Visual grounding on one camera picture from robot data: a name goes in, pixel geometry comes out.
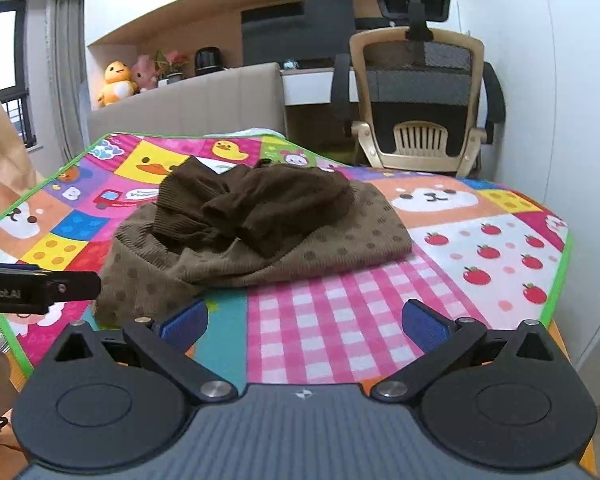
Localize beige mesh office chair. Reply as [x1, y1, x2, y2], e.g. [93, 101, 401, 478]
[330, 0, 507, 179]

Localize black monitor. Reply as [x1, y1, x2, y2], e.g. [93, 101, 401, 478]
[241, 0, 357, 67]

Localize colourful printed blanket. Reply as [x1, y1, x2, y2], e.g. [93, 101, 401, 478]
[0, 132, 576, 377]

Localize brown paper bag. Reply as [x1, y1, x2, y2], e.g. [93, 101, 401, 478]
[0, 89, 47, 235]

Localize brown dotted sweater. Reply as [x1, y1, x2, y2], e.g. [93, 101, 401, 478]
[94, 156, 414, 329]

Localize pink plush toy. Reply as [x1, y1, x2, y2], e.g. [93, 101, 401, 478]
[132, 55, 159, 94]

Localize potted plant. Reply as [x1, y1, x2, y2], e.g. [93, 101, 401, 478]
[152, 49, 190, 86]

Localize black framed window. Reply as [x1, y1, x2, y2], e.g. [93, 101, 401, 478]
[0, 0, 44, 152]

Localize black round speaker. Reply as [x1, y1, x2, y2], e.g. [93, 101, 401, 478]
[194, 47, 225, 77]

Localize yellow duck plush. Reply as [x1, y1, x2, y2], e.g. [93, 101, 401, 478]
[97, 61, 137, 107]

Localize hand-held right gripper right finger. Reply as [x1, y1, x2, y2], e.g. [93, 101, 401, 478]
[370, 299, 556, 403]

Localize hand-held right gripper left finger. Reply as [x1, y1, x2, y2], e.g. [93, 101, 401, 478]
[55, 297, 238, 406]

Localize beige padded headboard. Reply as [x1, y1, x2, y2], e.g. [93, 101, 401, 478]
[87, 62, 287, 150]

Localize white desk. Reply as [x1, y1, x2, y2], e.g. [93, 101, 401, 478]
[280, 66, 362, 107]

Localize white bed sheet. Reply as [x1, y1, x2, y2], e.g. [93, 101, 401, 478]
[204, 126, 287, 140]

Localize grey curtain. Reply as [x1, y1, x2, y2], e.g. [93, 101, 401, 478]
[45, 0, 92, 162]

